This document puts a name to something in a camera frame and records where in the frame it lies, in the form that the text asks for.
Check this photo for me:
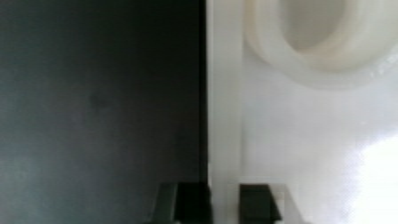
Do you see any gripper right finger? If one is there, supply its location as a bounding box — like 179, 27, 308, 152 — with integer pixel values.
237, 183, 312, 224

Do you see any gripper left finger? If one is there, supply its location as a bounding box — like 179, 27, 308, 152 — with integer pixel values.
141, 182, 212, 224

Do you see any white square tabletop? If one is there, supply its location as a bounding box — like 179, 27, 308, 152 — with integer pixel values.
205, 0, 398, 224

